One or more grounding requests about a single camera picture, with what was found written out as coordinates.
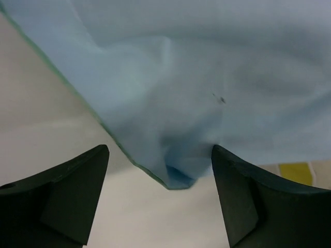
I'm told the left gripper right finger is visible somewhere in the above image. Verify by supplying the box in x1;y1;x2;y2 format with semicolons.
212;145;330;248

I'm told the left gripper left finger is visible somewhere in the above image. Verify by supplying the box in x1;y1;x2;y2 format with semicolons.
1;145;109;247

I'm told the green and blue pillowcase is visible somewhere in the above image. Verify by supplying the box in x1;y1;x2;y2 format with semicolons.
1;1;330;190

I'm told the cream pillow with yellow edge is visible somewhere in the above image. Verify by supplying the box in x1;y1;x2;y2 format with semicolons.
259;160;331;190

